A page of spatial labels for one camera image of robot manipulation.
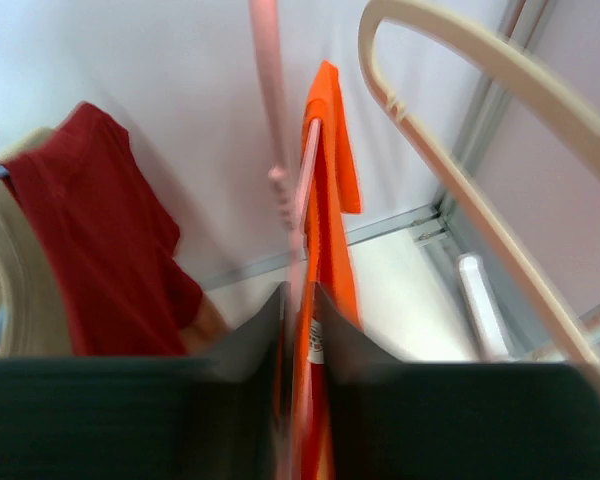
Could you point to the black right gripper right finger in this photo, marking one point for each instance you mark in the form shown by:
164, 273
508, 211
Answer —
392, 419

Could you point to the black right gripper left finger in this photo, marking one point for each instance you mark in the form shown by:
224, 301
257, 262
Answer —
204, 417

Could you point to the dark red t-shirt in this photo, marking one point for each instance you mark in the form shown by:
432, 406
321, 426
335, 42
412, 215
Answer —
109, 241

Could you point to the pink wire hanger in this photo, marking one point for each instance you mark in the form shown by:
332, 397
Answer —
290, 180

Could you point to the orange t-shirt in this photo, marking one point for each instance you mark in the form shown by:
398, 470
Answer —
333, 192

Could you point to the beige plastic hanger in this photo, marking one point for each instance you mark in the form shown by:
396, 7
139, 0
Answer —
526, 182

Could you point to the beige t-shirt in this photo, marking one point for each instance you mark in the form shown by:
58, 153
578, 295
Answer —
36, 323

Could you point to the silver clothes rack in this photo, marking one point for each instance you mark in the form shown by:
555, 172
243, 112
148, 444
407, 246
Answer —
485, 316

